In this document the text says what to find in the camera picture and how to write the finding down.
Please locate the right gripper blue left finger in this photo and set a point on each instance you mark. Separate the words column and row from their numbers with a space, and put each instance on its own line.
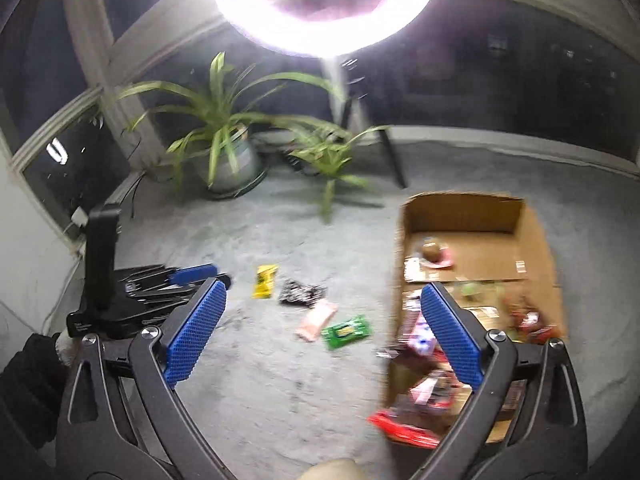
column 188, row 329

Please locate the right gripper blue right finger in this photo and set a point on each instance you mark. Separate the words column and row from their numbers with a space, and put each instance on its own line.
column 461, row 349

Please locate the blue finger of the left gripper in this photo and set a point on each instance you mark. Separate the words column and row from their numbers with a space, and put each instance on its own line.
column 187, row 276

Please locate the red snack packets in box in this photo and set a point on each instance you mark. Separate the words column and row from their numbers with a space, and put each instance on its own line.
column 430, row 395

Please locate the yellow snack packet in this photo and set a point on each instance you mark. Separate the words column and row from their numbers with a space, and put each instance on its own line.
column 265, row 276

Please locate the dark green pot saucer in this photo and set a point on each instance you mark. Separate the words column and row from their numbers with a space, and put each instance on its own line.
column 229, row 184

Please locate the round brown pastry packet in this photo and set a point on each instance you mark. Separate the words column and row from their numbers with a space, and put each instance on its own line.
column 435, row 254

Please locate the brown cardboard box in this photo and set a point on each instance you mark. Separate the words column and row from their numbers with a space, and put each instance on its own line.
column 493, row 238

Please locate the dark brown patterned snack packet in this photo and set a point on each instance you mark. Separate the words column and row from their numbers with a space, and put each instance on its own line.
column 296, row 293

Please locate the red snack packet front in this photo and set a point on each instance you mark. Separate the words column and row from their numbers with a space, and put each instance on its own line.
column 403, row 433

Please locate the striped green plant pot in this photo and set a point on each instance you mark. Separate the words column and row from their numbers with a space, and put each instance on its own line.
column 242, row 153

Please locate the green snack packet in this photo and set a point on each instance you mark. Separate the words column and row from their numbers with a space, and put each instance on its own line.
column 342, row 334

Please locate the pink snack stick packet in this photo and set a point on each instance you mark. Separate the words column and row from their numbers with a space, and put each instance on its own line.
column 315, row 320

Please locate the large spider plant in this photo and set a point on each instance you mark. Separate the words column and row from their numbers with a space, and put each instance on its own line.
column 220, row 108

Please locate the small spider plant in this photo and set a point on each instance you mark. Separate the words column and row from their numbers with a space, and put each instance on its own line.
column 327, row 148

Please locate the black light stand leg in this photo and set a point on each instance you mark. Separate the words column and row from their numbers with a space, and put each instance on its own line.
column 360, row 92

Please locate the bright ring light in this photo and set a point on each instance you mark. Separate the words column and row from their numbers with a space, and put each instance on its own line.
column 319, row 28

